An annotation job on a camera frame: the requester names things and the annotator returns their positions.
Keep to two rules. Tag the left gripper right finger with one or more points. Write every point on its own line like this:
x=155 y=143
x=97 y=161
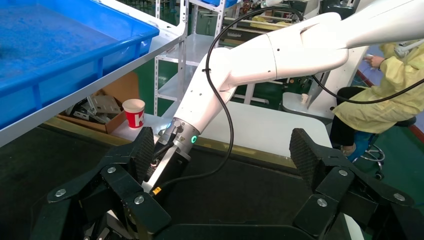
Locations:
x=338 y=185

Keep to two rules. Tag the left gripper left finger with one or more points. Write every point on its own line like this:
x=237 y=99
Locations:
x=116 y=179

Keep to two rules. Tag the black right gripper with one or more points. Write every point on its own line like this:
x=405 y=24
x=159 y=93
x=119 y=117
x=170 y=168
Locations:
x=179 y=165

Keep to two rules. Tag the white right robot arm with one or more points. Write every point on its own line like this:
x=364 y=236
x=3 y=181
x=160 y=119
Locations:
x=265 y=63

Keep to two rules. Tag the red and white paper cup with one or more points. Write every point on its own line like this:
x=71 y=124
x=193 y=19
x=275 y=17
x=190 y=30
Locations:
x=134 y=114

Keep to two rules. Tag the grey metal brackets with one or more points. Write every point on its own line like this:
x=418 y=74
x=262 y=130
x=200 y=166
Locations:
x=102 y=104

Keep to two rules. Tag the seated person in yellow coat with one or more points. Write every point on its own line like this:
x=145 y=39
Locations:
x=381 y=109

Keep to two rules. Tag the white round side table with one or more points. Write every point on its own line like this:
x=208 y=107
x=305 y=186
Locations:
x=294 y=106

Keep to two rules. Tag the brown cardboard box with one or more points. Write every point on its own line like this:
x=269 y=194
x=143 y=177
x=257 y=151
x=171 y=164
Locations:
x=122 y=87

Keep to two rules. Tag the black stool with chrome base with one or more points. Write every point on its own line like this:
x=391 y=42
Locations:
x=405 y=122

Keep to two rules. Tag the small white cup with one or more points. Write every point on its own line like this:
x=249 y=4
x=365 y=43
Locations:
x=304 y=98

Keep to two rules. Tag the white shelf upright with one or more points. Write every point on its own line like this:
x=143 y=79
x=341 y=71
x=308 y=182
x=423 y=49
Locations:
x=182 y=66

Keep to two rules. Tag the white background shelving rack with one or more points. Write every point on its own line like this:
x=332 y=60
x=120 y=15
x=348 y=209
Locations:
x=197 y=46

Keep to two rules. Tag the blue plastic bin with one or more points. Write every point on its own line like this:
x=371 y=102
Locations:
x=49 y=43

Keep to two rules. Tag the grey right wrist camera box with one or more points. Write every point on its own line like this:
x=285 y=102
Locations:
x=159 y=172

